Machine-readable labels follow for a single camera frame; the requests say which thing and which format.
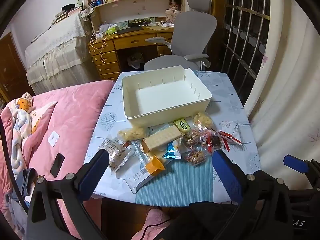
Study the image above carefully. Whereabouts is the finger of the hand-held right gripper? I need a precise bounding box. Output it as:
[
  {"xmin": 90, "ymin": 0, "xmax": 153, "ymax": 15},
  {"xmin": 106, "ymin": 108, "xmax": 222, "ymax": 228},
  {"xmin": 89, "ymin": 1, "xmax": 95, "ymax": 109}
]
[
  {"xmin": 283, "ymin": 155, "xmax": 320, "ymax": 182},
  {"xmin": 289, "ymin": 187, "xmax": 320, "ymax": 201}
]

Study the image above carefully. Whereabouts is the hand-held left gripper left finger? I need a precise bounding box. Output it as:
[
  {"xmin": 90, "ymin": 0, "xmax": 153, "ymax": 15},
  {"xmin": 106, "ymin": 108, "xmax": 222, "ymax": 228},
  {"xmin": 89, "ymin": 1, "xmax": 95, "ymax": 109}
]
[{"xmin": 26, "ymin": 149, "xmax": 110, "ymax": 240}]

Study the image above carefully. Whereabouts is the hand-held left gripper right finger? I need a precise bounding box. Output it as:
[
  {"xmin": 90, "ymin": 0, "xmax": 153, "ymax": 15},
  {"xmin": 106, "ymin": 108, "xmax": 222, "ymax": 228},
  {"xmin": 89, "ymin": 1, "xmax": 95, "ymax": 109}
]
[{"xmin": 212, "ymin": 149, "xmax": 293, "ymax": 240}]

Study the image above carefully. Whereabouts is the clear bread packet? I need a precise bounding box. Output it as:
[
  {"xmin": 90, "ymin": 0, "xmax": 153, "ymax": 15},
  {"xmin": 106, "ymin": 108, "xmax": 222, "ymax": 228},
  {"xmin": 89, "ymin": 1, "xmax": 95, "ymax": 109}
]
[{"xmin": 99, "ymin": 137, "xmax": 136, "ymax": 172}]

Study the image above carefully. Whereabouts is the yellow puffed pastry packet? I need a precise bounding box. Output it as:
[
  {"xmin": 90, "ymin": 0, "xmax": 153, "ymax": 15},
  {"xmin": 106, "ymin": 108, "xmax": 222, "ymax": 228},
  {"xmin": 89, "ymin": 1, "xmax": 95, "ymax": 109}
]
[{"xmin": 117, "ymin": 127, "xmax": 147, "ymax": 142}]

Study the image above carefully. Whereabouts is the blue snack packet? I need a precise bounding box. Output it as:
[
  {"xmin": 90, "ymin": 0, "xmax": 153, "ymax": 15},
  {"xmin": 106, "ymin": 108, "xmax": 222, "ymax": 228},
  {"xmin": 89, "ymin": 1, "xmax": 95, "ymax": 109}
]
[{"xmin": 164, "ymin": 141, "xmax": 182, "ymax": 160}]

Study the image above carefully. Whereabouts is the orange snack packet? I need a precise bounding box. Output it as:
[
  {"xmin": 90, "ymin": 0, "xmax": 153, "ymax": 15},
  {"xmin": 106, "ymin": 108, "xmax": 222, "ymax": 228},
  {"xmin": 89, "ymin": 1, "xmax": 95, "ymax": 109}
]
[{"xmin": 145, "ymin": 154, "xmax": 166, "ymax": 177}]

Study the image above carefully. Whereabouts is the long cracker packet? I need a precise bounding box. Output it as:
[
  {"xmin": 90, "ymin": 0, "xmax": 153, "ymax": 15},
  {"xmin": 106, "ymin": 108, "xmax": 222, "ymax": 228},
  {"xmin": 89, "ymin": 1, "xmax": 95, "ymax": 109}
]
[{"xmin": 141, "ymin": 125, "xmax": 183, "ymax": 153}]

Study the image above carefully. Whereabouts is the white plastic storage box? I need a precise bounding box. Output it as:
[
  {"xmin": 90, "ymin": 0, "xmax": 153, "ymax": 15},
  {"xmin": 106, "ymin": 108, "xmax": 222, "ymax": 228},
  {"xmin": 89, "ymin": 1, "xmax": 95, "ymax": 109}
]
[{"xmin": 121, "ymin": 65, "xmax": 213, "ymax": 127}]

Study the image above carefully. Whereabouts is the dark red snack packet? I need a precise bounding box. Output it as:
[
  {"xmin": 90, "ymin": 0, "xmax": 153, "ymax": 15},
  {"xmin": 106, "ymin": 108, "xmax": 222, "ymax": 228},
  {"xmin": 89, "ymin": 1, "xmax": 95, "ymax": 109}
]
[{"xmin": 207, "ymin": 135, "xmax": 229, "ymax": 153}]

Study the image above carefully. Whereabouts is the clear nut bar packet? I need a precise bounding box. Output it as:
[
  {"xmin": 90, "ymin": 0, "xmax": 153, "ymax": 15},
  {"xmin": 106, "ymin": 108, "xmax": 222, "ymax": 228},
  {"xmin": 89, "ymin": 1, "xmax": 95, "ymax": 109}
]
[
  {"xmin": 184, "ymin": 129, "xmax": 211, "ymax": 147},
  {"xmin": 184, "ymin": 149, "xmax": 207, "ymax": 166}
]

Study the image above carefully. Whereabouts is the black phone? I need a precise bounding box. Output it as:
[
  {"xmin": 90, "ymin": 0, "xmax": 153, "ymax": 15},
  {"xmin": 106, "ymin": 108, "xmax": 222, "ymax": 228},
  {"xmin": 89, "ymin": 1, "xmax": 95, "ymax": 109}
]
[{"xmin": 50, "ymin": 152, "xmax": 65, "ymax": 178}]

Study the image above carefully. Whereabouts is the red white striped packet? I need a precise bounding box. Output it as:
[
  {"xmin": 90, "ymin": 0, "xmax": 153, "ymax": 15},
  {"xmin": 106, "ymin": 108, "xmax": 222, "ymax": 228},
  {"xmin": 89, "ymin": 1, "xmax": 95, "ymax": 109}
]
[{"xmin": 218, "ymin": 120, "xmax": 242, "ymax": 146}]

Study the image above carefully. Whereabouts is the person's black clothing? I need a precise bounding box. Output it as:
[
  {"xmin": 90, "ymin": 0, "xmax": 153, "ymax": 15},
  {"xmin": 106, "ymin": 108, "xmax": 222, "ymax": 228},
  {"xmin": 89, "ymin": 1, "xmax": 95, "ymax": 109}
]
[{"xmin": 160, "ymin": 201, "xmax": 239, "ymax": 240}]

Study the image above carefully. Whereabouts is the white card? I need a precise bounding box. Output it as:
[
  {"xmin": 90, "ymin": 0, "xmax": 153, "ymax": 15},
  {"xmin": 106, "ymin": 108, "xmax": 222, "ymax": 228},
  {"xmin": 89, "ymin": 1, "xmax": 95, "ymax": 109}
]
[{"xmin": 47, "ymin": 131, "xmax": 61, "ymax": 148}]

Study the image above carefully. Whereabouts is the clear puffed snack packet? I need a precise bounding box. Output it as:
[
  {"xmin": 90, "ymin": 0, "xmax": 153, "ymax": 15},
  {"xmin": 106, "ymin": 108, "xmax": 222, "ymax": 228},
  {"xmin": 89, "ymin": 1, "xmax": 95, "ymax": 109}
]
[{"xmin": 193, "ymin": 112, "xmax": 214, "ymax": 130}]

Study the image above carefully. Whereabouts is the green snack packet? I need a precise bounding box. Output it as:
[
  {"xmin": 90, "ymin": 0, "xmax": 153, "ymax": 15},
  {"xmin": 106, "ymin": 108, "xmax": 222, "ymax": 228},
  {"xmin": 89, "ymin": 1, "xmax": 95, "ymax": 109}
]
[{"xmin": 172, "ymin": 119, "xmax": 191, "ymax": 133}]

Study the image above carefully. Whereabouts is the pink blanket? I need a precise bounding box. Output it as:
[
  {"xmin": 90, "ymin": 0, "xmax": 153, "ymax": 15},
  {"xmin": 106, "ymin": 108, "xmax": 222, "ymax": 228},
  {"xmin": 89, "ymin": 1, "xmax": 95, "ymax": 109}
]
[{"xmin": 0, "ymin": 80, "xmax": 121, "ymax": 240}]

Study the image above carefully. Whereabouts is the blue denim cloth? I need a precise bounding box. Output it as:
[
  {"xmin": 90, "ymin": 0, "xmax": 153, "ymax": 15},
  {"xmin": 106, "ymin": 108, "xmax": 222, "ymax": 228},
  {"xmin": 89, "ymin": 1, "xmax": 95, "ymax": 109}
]
[{"xmin": 15, "ymin": 168, "xmax": 36, "ymax": 198}]

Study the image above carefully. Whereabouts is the person's pink trouser leg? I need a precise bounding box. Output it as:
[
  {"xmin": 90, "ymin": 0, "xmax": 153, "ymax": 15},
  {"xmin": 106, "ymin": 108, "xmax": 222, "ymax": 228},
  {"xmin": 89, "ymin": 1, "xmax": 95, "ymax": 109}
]
[{"xmin": 131, "ymin": 208, "xmax": 173, "ymax": 240}]

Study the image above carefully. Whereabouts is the cartoon printed cloth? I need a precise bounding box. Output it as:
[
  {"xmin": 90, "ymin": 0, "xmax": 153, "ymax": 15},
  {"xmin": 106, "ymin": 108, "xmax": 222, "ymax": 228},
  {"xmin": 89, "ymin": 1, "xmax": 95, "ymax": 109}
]
[{"xmin": 5, "ymin": 92, "xmax": 58, "ymax": 176}]

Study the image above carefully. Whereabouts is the plastic bag under desk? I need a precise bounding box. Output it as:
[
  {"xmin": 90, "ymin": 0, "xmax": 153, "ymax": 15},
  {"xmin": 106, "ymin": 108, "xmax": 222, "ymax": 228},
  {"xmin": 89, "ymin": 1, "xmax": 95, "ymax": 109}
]
[{"xmin": 126, "ymin": 52, "xmax": 144, "ymax": 69}]

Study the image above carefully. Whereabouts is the white lace cover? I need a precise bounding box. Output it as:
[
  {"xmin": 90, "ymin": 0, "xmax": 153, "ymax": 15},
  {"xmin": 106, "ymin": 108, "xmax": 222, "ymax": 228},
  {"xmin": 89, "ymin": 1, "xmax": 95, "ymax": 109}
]
[{"xmin": 24, "ymin": 12, "xmax": 101, "ymax": 95}]

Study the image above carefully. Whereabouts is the brown wooden door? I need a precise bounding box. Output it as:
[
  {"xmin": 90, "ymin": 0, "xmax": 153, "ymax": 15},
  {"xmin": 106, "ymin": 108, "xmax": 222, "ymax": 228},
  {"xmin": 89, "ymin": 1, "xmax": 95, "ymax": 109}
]
[{"xmin": 0, "ymin": 32, "xmax": 33, "ymax": 102}]

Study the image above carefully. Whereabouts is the metal window grille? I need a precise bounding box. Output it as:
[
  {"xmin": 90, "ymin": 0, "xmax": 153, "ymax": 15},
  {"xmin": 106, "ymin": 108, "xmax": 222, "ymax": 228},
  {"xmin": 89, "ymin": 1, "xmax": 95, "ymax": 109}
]
[{"xmin": 219, "ymin": 0, "xmax": 272, "ymax": 105}]

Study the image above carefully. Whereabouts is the wooden desk with drawers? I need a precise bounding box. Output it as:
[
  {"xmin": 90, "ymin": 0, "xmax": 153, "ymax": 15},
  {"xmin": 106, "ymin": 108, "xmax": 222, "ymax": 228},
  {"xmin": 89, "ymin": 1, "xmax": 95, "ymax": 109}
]
[{"xmin": 88, "ymin": 24, "xmax": 176, "ymax": 82}]

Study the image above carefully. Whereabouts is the grey office chair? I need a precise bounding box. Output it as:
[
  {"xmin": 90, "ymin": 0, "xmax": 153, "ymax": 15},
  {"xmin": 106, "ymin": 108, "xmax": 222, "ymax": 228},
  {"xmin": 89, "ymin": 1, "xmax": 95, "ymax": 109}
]
[{"xmin": 143, "ymin": 0, "xmax": 217, "ymax": 72}]

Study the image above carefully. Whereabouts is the black keyboard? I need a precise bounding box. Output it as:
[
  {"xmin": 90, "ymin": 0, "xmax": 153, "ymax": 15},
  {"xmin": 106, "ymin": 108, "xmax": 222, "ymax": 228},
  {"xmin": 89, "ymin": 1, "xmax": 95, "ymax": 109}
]
[{"xmin": 116, "ymin": 26, "xmax": 145, "ymax": 36}]

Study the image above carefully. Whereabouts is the stack of books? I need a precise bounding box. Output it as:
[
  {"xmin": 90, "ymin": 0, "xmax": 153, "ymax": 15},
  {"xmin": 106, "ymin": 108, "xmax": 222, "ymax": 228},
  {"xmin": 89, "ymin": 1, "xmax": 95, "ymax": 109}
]
[{"xmin": 51, "ymin": 7, "xmax": 83, "ymax": 26}]

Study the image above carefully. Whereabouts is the floral fabric bag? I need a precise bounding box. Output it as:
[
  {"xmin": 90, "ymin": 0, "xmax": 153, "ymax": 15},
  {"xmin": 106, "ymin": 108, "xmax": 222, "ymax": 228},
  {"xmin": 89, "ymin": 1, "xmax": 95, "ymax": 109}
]
[{"xmin": 81, "ymin": 5, "xmax": 97, "ymax": 22}]

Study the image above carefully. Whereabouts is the wooden bookshelf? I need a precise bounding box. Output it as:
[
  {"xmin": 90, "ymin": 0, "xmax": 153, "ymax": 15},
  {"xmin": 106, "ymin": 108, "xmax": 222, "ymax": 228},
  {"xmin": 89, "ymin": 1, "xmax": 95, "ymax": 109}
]
[{"xmin": 83, "ymin": 0, "xmax": 187, "ymax": 28}]

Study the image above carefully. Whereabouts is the doll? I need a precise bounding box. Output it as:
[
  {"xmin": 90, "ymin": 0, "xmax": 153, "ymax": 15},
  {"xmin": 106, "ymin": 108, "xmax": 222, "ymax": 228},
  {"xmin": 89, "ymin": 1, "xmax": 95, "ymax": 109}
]
[{"xmin": 165, "ymin": 0, "xmax": 183, "ymax": 14}]

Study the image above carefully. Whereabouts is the black cable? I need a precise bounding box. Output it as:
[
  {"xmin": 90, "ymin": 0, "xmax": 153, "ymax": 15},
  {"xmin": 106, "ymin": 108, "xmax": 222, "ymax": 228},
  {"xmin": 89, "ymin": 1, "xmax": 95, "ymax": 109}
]
[{"xmin": 0, "ymin": 117, "xmax": 28, "ymax": 212}]

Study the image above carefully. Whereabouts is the white cable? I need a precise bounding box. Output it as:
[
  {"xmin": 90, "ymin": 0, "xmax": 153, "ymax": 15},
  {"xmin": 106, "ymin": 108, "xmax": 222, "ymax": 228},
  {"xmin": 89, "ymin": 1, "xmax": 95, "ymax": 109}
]
[{"xmin": 89, "ymin": 31, "xmax": 106, "ymax": 64}]

